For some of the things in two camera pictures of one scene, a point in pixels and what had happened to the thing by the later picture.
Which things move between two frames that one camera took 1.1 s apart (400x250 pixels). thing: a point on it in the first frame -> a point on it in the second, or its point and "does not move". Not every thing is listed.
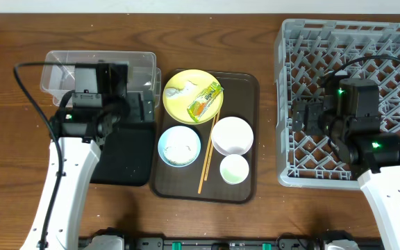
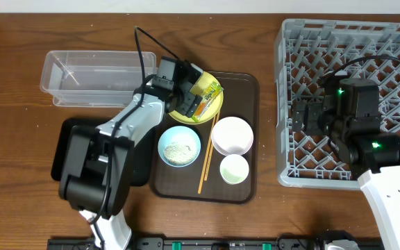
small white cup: x=233 y=169 does not move
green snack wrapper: x=201 y=105 does not move
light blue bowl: x=179 y=146 does not move
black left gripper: x=144 y=105 -> x=189 y=89
